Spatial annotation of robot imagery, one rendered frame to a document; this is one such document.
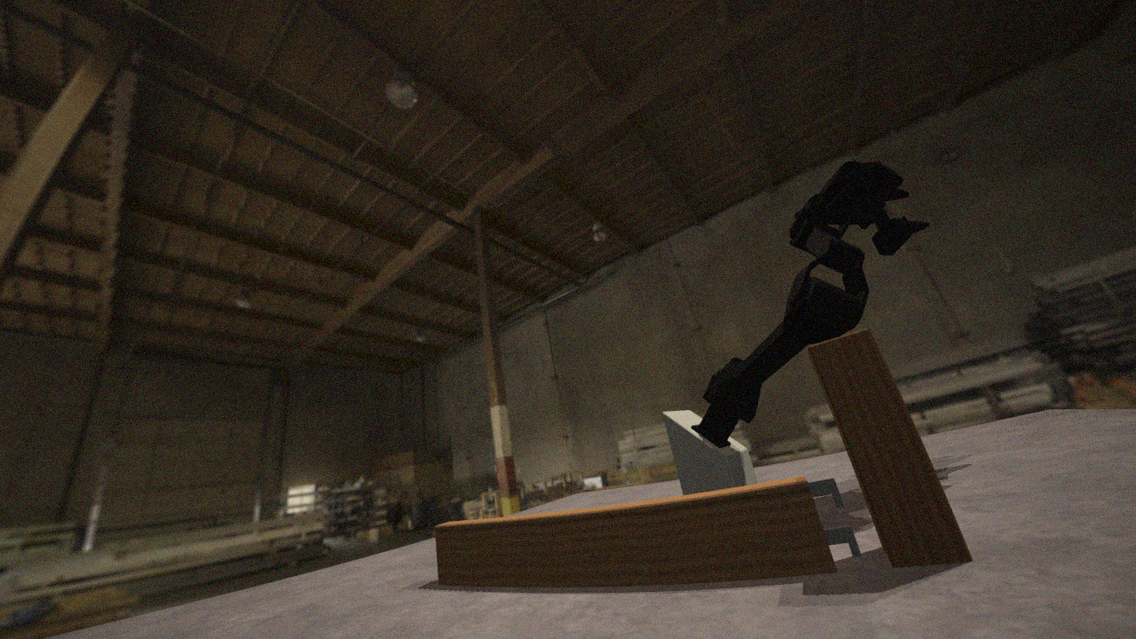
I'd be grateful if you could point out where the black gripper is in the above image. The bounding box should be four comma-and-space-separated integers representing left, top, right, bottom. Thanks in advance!
847, 188, 929, 256

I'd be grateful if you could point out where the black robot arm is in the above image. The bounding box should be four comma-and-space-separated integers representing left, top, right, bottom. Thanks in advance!
691, 161, 903, 448

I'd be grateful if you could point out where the dark brown wooden post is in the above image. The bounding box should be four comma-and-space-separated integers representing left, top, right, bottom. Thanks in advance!
809, 327, 974, 569

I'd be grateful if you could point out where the brown wooden rail with steel hooks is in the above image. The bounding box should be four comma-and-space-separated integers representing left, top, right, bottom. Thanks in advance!
435, 476, 861, 588

